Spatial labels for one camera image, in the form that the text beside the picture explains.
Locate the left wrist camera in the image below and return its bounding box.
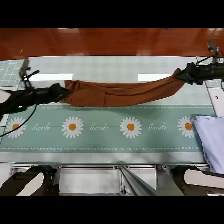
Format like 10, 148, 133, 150
18, 58, 41, 90

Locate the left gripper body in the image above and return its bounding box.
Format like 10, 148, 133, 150
47, 82, 72, 105

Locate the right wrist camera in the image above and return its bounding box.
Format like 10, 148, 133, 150
206, 40, 222, 65

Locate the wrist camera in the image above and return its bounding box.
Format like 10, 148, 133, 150
18, 58, 41, 90
206, 40, 222, 65

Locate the brown T-shirt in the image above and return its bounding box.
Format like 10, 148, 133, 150
62, 73, 188, 108

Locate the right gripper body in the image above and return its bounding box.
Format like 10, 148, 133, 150
174, 62, 202, 86

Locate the silver frame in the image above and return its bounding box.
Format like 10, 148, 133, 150
0, 161, 224, 197

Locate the pale blue garment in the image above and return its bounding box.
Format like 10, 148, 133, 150
192, 114, 224, 175

